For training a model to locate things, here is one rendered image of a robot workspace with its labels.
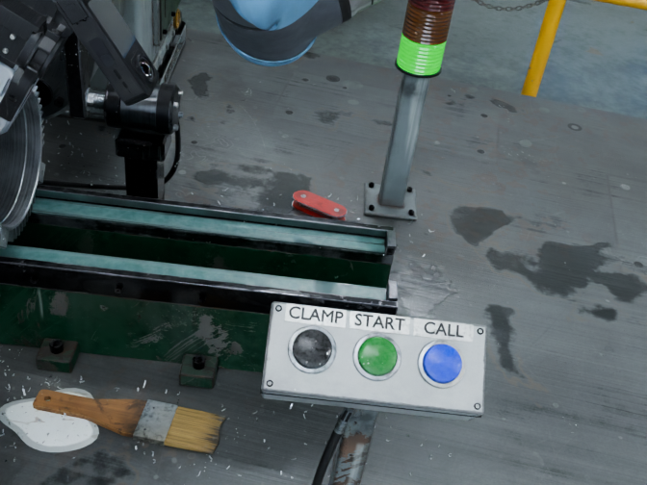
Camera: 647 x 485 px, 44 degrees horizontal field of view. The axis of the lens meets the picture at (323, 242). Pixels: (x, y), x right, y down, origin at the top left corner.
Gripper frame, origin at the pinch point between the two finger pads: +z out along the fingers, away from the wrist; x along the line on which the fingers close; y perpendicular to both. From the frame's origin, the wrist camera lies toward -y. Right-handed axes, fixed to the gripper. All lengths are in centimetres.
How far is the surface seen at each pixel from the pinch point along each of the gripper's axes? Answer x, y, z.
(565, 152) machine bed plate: -58, -79, -12
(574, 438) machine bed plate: 6, -69, -7
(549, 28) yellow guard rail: -208, -129, 4
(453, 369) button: 22.6, -37.0, -19.3
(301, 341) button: 21.9, -26.7, -13.9
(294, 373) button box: 23.5, -27.4, -12.1
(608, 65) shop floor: -276, -194, 14
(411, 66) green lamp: -33, -38, -17
